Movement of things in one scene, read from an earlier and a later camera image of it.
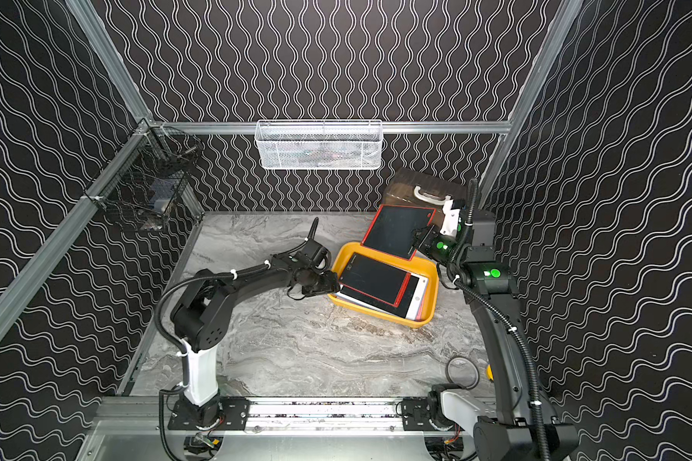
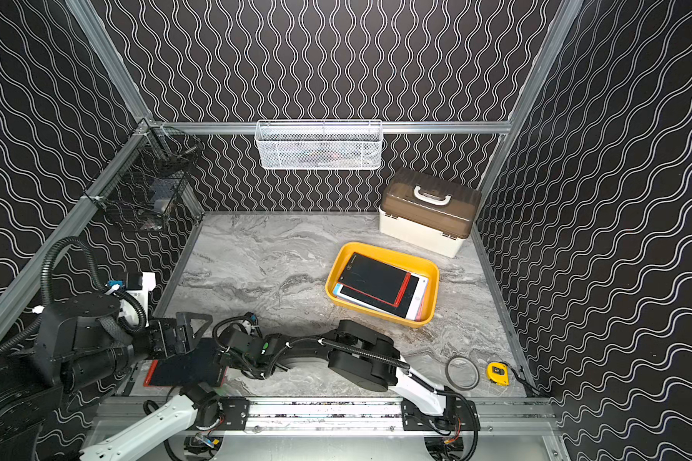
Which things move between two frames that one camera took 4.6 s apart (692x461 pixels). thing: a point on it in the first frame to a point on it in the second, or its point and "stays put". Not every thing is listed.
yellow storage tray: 416,265 stays put
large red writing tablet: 399,230 to 201,366
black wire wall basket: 143,182 stays put
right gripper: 424,245 to 224,359
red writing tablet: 375,279 stays put
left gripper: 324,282 to 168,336
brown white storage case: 419,189 stays put
